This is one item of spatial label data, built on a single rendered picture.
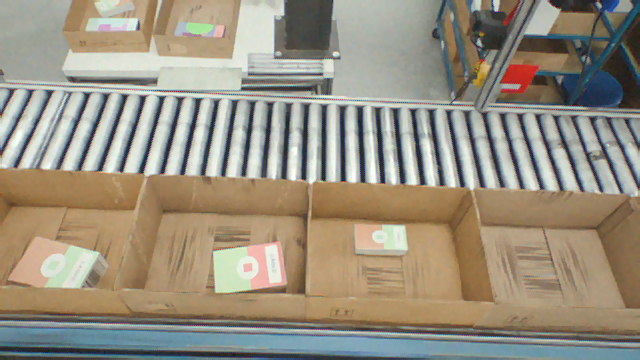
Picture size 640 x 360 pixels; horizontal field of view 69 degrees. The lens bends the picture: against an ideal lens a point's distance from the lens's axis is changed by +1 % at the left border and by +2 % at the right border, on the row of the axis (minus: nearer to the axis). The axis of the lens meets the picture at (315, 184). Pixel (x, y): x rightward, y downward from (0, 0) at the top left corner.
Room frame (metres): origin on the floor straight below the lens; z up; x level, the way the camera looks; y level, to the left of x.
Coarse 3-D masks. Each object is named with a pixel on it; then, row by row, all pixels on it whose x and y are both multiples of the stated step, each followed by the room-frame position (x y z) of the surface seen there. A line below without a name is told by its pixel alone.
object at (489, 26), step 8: (472, 16) 1.30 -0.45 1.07; (480, 16) 1.29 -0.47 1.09; (488, 16) 1.29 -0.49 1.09; (496, 16) 1.29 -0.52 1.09; (504, 16) 1.30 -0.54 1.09; (472, 24) 1.28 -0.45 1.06; (480, 24) 1.26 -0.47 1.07; (488, 24) 1.26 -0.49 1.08; (496, 24) 1.26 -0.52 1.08; (480, 32) 1.26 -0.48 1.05; (488, 32) 1.26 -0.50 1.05; (496, 32) 1.26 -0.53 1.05; (504, 32) 1.26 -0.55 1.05; (480, 40) 1.29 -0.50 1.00; (488, 40) 1.28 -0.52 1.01
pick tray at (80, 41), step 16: (80, 0) 1.58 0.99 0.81; (96, 0) 1.66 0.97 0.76; (144, 0) 1.69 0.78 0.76; (80, 16) 1.53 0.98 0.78; (96, 16) 1.56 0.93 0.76; (112, 16) 1.56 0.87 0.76; (128, 16) 1.57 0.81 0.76; (144, 16) 1.46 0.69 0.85; (64, 32) 1.34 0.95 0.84; (80, 32) 1.35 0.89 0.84; (96, 32) 1.36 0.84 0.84; (112, 32) 1.37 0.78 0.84; (128, 32) 1.37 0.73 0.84; (144, 32) 1.40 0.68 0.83; (80, 48) 1.35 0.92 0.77; (96, 48) 1.35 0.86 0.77; (112, 48) 1.36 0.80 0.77; (128, 48) 1.37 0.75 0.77; (144, 48) 1.38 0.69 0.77
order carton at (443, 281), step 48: (336, 192) 0.64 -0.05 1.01; (384, 192) 0.65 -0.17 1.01; (432, 192) 0.65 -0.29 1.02; (336, 240) 0.57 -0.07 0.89; (432, 240) 0.59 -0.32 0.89; (480, 240) 0.52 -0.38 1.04; (336, 288) 0.44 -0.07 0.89; (384, 288) 0.45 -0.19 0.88; (432, 288) 0.46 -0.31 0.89; (480, 288) 0.43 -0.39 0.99
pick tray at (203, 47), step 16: (176, 0) 1.71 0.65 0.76; (192, 0) 1.72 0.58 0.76; (208, 0) 1.72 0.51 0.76; (224, 0) 1.73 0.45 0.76; (240, 0) 1.73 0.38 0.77; (160, 16) 1.50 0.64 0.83; (176, 16) 1.60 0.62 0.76; (192, 16) 1.61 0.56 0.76; (208, 16) 1.62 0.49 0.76; (224, 16) 1.63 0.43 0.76; (160, 32) 1.45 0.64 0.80; (160, 48) 1.37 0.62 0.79; (176, 48) 1.37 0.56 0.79; (192, 48) 1.37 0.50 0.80; (208, 48) 1.38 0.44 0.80; (224, 48) 1.38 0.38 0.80
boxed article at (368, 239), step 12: (360, 228) 0.59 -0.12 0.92; (372, 228) 0.59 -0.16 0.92; (384, 228) 0.60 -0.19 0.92; (396, 228) 0.60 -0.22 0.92; (360, 240) 0.56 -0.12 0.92; (372, 240) 0.56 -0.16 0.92; (384, 240) 0.56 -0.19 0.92; (396, 240) 0.57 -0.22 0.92; (360, 252) 0.53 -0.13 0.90; (372, 252) 0.54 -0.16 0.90; (384, 252) 0.54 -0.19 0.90; (396, 252) 0.54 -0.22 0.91
